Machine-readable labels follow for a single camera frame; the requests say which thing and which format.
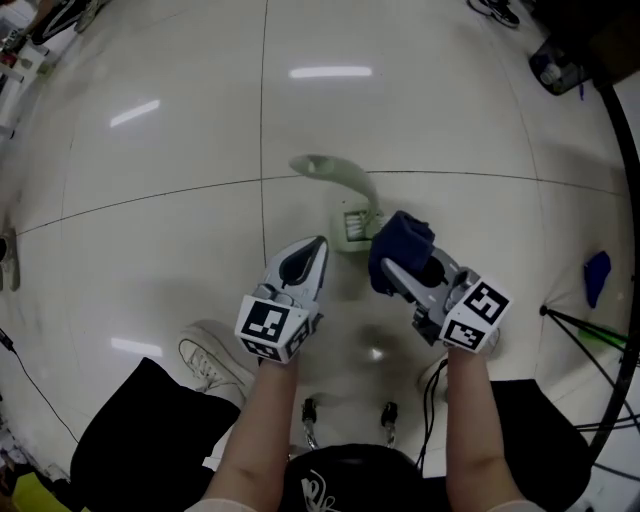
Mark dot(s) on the bright blue cloth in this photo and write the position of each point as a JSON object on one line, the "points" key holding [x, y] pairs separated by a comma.
{"points": [[597, 277]]}

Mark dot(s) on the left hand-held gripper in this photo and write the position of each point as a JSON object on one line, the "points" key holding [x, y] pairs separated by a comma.
{"points": [[267, 322]]}

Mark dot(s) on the black mesh waste bin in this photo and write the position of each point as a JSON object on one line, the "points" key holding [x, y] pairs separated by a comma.
{"points": [[570, 82]]}

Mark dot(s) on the person's left leg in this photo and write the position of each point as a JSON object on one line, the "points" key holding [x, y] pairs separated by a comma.
{"points": [[150, 440]]}

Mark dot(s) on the person's right leg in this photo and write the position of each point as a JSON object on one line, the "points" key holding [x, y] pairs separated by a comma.
{"points": [[540, 440]]}

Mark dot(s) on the dark blue wiping cloth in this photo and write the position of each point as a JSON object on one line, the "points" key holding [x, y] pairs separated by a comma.
{"points": [[400, 240]]}

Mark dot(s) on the person's right white shoe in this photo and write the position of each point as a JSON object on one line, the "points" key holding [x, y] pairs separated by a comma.
{"points": [[432, 375]]}

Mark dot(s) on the black curved hoop frame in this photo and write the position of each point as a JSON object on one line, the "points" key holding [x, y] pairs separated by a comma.
{"points": [[620, 125]]}

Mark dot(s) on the person's right beige sleeve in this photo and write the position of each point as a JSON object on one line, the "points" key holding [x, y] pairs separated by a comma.
{"points": [[512, 506]]}

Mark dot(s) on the black printed garment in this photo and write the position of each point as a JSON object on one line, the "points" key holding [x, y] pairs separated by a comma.
{"points": [[370, 475]]}

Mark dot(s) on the person's right forearm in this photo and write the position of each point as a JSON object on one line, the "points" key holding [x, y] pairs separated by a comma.
{"points": [[475, 425]]}

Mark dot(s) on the green plastic object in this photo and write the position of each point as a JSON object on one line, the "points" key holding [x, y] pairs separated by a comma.
{"points": [[600, 334]]}

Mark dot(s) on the person's left forearm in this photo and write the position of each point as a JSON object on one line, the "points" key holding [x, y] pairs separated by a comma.
{"points": [[255, 435]]}

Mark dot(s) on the brown wooden cabinet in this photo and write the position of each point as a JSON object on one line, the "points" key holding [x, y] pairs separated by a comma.
{"points": [[615, 40]]}

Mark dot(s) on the person's beige sleeve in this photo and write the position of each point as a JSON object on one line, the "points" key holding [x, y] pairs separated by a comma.
{"points": [[512, 506], [212, 506]]}

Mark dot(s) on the person's left white shoe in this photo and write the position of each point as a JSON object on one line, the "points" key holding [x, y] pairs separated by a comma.
{"points": [[210, 350]]}

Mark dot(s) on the stool caster wheel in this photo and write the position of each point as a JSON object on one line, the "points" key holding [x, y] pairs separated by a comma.
{"points": [[389, 415], [310, 415]]}

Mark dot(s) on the person's left beige sleeve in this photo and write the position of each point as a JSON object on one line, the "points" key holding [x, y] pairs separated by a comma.
{"points": [[212, 506]]}

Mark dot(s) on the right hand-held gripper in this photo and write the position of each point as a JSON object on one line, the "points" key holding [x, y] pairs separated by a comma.
{"points": [[475, 315]]}

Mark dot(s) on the person's leg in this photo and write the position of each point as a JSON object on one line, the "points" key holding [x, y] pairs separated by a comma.
{"points": [[150, 440], [540, 440]]}

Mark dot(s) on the black tripod stand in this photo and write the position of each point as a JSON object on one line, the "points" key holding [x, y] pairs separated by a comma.
{"points": [[543, 311]]}

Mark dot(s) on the person's white shoe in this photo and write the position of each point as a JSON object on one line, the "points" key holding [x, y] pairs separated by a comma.
{"points": [[210, 350], [432, 375]]}

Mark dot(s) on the white table frame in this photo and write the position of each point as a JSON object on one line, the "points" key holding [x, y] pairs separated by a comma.
{"points": [[12, 75]]}

